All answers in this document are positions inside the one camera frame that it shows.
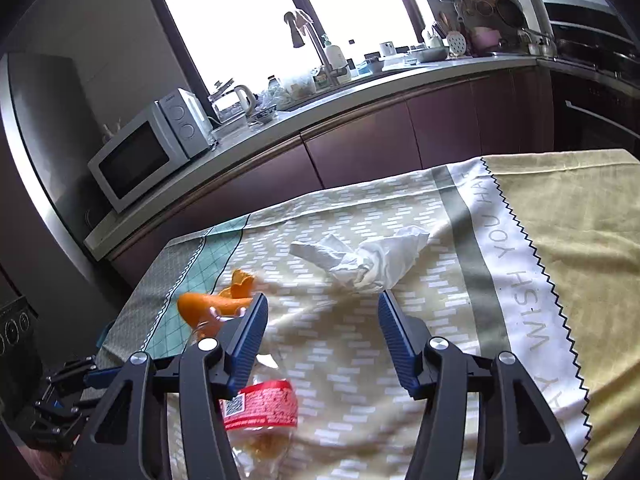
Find hanging black frying pan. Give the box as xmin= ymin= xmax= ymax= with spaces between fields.
xmin=495 ymin=0 xmax=528 ymax=29

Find steel stovetop kettle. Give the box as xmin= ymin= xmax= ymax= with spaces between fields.
xmin=516 ymin=26 xmax=557 ymax=57

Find brown lower cabinets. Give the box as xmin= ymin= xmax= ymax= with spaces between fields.
xmin=109 ymin=66 xmax=557 ymax=288

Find kitchen window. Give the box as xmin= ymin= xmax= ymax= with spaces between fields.
xmin=137 ymin=0 xmax=437 ymax=100

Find white microwave oven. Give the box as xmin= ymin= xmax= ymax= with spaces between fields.
xmin=87 ymin=88 xmax=217 ymax=215

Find black appliance with dials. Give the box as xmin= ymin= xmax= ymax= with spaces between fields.
xmin=0 ymin=292 xmax=42 ymax=413

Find white tissue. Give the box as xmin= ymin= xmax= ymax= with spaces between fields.
xmin=289 ymin=224 xmax=432 ymax=295

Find black wok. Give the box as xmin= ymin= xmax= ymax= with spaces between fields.
xmin=556 ymin=36 xmax=609 ymax=62

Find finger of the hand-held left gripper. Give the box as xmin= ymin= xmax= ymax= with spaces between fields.
xmin=80 ymin=366 xmax=124 ymax=392
xmin=46 ymin=356 xmax=99 ymax=386

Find grey refrigerator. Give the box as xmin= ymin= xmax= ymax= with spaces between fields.
xmin=0 ymin=51 xmax=110 ymax=273

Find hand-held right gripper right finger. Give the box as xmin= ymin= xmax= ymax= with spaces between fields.
xmin=376 ymin=289 xmax=584 ymax=480

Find white kitchen counter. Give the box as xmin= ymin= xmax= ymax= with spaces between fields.
xmin=83 ymin=54 xmax=547 ymax=262

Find person's left hand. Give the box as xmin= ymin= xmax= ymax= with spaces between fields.
xmin=22 ymin=452 xmax=72 ymax=480

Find patterned tablecloth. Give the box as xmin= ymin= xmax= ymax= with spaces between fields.
xmin=94 ymin=148 xmax=640 ymax=480

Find pink pot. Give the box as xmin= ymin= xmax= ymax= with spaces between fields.
xmin=471 ymin=26 xmax=504 ymax=54

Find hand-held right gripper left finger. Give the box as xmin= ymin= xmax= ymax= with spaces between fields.
xmin=64 ymin=292 xmax=271 ymax=480

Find clear red-label plastic bottle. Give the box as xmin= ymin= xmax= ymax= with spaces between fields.
xmin=219 ymin=352 xmax=302 ymax=480

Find small orange peel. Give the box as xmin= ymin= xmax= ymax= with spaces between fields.
xmin=217 ymin=268 xmax=256 ymax=302

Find white soap bottle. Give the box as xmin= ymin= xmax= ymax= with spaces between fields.
xmin=323 ymin=34 xmax=347 ymax=69

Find black built-in stove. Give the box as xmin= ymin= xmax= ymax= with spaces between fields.
xmin=537 ymin=0 xmax=640 ymax=162

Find steel kitchen faucet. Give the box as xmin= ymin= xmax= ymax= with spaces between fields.
xmin=283 ymin=9 xmax=352 ymax=87

